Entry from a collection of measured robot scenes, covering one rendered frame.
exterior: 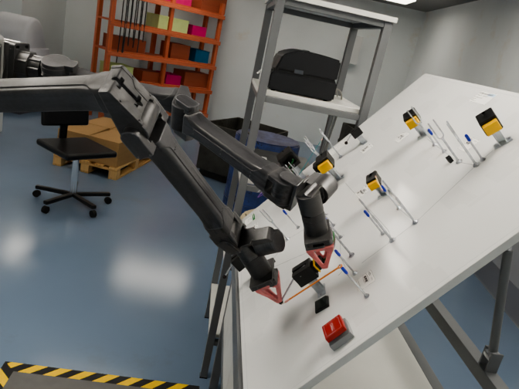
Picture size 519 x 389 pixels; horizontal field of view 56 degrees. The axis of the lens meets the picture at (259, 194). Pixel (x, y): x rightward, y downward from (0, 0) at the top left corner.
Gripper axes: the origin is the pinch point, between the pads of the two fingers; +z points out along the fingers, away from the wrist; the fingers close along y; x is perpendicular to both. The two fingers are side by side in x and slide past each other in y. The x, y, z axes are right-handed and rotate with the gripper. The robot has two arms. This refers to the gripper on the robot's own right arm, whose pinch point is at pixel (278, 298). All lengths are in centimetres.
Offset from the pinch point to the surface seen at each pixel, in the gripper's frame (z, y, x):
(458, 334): 37, 7, -38
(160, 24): -94, 674, 179
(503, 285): 16, -6, -52
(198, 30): -58, 726, 142
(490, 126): -15, 11, -65
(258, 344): 6.8, -6.2, 9.2
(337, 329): -1.8, -22.2, -15.9
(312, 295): 3.4, 0.7, -8.3
